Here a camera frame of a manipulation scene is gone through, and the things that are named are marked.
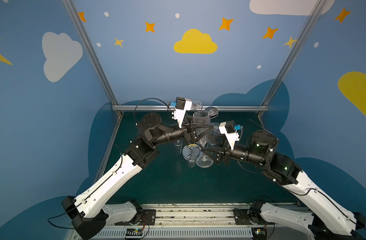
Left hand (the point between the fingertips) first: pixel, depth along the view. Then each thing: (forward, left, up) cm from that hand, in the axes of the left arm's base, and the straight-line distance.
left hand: (207, 120), depth 50 cm
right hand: (-3, -1, -9) cm, 9 cm away
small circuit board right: (-27, -30, -53) cm, 67 cm away
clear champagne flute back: (+25, +2, -15) cm, 30 cm away
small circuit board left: (-28, +32, -53) cm, 68 cm away
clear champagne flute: (+21, -7, -16) cm, 28 cm away
